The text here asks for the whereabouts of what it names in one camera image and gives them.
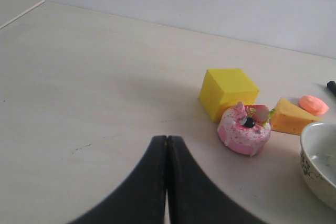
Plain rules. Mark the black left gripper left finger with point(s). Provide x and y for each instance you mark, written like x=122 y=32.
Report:
x=141 y=197

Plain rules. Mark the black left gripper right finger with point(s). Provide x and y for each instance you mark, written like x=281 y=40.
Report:
x=192 y=196

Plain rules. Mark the small orange blob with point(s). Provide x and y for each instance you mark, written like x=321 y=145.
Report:
x=313 y=105

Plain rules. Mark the pink toy cake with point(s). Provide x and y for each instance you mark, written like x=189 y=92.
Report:
x=245 y=129

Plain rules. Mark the yellow foam cube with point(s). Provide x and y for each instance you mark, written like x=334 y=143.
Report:
x=223 y=88

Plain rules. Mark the orange cheese wedge toy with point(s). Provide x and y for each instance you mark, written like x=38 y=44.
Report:
x=289 y=118

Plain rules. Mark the white ceramic bowl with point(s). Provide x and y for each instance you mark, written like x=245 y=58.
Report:
x=317 y=160

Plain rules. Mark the black white marker pen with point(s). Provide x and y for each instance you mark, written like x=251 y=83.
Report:
x=331 y=85

